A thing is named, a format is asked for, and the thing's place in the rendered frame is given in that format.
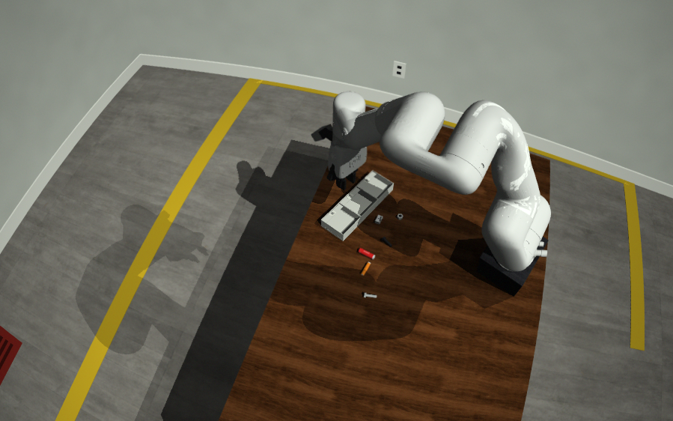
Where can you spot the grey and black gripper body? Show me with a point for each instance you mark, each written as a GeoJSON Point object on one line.
{"type": "Point", "coordinates": [346, 160]}

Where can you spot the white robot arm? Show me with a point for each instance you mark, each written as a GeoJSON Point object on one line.
{"type": "Point", "coordinates": [407, 127]}

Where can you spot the red battery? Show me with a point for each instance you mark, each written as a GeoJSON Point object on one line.
{"type": "Point", "coordinates": [366, 253]}

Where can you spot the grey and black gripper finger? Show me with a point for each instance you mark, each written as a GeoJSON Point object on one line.
{"type": "Point", "coordinates": [352, 177]}
{"type": "Point", "coordinates": [341, 183]}

